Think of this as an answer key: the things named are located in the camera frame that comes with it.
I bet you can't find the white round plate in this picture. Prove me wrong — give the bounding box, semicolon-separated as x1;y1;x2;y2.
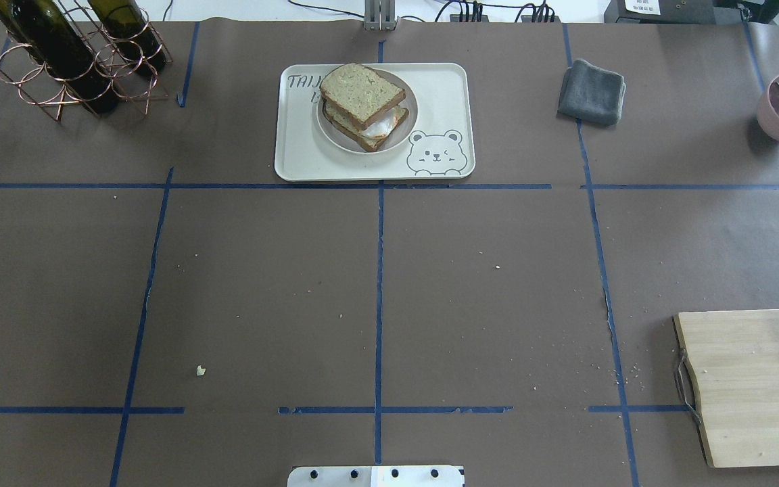
315;65;418;154

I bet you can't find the bread slice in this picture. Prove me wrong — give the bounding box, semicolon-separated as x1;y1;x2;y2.
319;64;407;130
322;101;400;152

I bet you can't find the cream bear tray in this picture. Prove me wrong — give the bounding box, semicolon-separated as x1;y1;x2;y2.
275;64;476;182

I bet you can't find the bread slice under egg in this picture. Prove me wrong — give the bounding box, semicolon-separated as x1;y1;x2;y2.
322;101;400;152

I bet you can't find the fried egg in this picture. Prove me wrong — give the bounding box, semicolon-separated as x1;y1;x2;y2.
360;106;409;139

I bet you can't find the black power strip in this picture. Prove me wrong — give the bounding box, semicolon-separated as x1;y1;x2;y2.
435;1;561;24

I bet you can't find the grey folded cloth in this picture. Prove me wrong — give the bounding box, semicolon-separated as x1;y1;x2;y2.
557;58;625;126

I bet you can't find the dark wine bottle lower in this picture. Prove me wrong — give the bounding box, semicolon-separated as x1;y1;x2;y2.
89;1;167;78

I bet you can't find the dark wine bottle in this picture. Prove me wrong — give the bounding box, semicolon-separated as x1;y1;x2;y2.
0;1;120;114
89;1;167;78

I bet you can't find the wooden cutting board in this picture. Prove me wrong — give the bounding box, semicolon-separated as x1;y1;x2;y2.
674;309;779;468

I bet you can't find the dark wine bottle upper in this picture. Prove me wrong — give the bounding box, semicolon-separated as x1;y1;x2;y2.
0;1;120;114

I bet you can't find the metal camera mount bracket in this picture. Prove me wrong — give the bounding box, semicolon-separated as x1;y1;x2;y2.
364;0;398;31

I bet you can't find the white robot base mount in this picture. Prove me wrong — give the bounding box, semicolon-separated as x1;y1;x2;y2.
287;465;466;486

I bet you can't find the copper wire bottle rack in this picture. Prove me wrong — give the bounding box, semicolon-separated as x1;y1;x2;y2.
0;1;172;121

